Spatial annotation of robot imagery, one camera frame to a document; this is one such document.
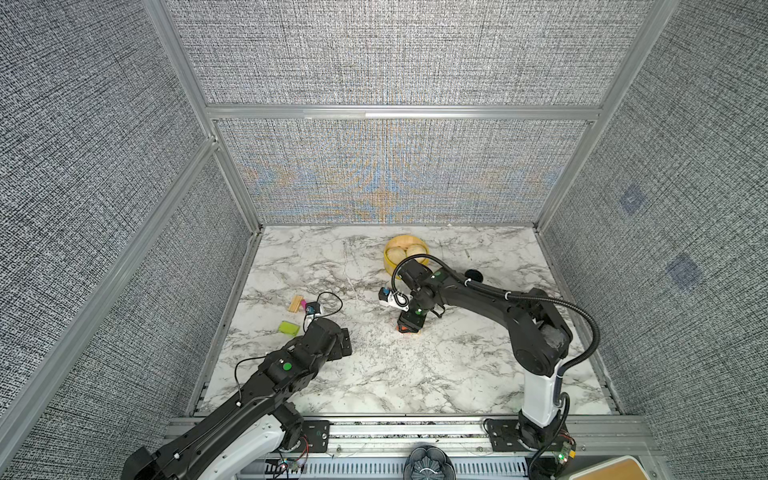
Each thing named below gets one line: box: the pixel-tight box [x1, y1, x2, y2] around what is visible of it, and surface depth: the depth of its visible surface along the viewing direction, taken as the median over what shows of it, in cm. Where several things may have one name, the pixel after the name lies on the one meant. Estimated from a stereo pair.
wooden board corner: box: [568, 455, 650, 480], surface depth 66 cm
